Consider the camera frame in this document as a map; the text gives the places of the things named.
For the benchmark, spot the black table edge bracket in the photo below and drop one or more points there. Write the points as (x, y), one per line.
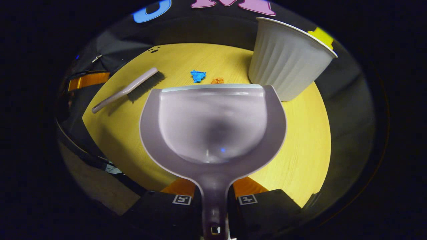
(312, 199)

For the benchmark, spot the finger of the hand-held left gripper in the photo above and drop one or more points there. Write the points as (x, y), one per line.
(88, 81)

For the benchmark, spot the orange paper trash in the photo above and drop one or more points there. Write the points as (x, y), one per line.
(217, 81)

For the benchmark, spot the grey plastic dustpan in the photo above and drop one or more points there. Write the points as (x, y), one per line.
(213, 126)

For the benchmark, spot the small grey broom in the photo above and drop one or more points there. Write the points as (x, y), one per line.
(133, 87)

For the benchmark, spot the blue paper trash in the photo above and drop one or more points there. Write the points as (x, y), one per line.
(198, 76)

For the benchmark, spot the white cloth clip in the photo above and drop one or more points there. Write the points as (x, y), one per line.
(96, 58)

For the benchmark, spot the yellow wooden desktop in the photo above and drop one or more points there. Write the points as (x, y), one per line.
(133, 133)

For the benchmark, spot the grey ribbed garbage bin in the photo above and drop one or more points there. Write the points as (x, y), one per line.
(287, 60)

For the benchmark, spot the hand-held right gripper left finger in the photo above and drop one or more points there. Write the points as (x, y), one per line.
(160, 213)

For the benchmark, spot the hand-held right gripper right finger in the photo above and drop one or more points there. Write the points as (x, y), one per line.
(267, 213)

